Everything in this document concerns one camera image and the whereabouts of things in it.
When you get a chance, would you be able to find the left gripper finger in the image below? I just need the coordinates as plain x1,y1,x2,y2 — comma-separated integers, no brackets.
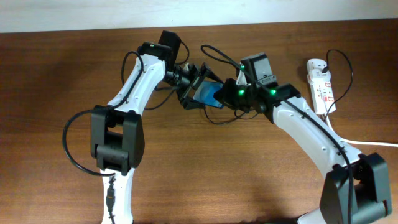
182,96,205,110
200,62,223,83

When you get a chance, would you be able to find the white USB charger plug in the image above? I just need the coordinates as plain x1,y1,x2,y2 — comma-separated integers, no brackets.
307,58,331,85

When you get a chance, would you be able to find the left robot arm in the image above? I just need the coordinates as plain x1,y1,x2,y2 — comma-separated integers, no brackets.
91,30,223,223

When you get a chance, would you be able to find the white power strip cord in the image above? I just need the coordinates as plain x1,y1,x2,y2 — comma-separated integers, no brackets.
323,105,398,148

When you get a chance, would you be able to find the blue screen Galaxy smartphone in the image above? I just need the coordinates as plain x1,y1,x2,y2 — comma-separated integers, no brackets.
193,81,224,109

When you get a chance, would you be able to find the black USB charging cable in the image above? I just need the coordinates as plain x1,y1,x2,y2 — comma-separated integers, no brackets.
203,49,354,126

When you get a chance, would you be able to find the white power strip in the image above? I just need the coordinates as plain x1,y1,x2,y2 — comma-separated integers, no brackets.
306,58,337,116

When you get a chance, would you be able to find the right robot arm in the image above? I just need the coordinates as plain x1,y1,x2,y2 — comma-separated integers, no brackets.
214,53,392,223

